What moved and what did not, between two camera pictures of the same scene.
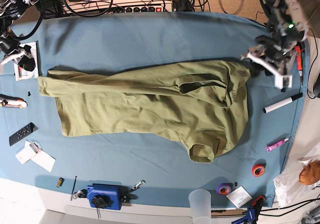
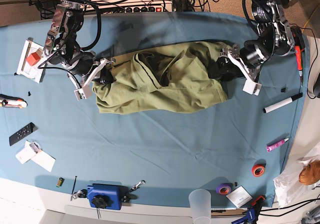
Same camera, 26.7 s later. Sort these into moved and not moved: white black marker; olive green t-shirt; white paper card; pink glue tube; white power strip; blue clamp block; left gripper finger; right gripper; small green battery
Moved: olive green t-shirt; right gripper; left gripper finger
Not moved: small green battery; blue clamp block; white paper card; white power strip; pink glue tube; white black marker
